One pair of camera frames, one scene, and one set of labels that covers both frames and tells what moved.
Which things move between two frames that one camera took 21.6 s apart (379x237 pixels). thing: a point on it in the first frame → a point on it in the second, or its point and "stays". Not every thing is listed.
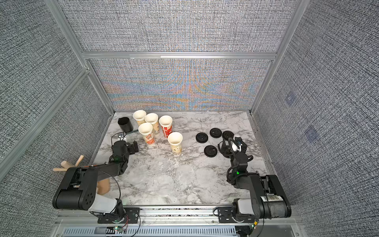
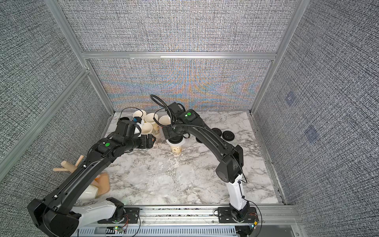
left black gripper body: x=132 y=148 → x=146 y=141
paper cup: x=146 y=130 stays
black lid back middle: x=215 y=133 stays
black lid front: x=210 y=151 → x=175 y=139
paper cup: x=152 y=118 stays
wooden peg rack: x=103 y=186 stays
